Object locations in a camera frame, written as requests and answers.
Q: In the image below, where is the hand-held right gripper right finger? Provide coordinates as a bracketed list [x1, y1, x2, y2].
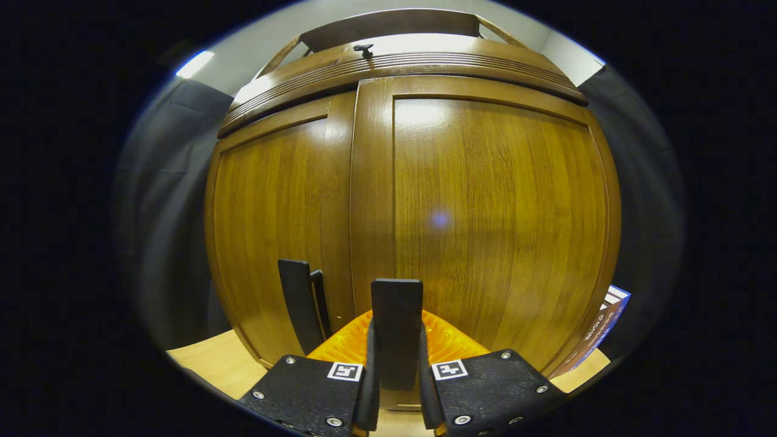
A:
[418, 310, 569, 437]

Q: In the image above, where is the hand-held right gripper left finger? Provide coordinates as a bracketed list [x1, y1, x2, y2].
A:
[239, 310, 381, 437]

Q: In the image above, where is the black door handle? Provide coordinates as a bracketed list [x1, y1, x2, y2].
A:
[278, 259, 333, 356]
[372, 278, 424, 390]

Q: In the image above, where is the wooden shoe cabinet door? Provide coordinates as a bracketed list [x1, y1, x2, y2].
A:
[350, 76, 622, 380]
[205, 91, 358, 368]

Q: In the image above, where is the wooden double-door shoe cabinet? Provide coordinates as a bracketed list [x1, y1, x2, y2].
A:
[205, 8, 623, 413]

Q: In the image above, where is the brown and blue book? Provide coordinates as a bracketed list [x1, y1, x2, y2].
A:
[549, 284, 632, 380]

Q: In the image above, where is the ceiling light panel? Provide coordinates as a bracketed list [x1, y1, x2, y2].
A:
[175, 50, 215, 78]

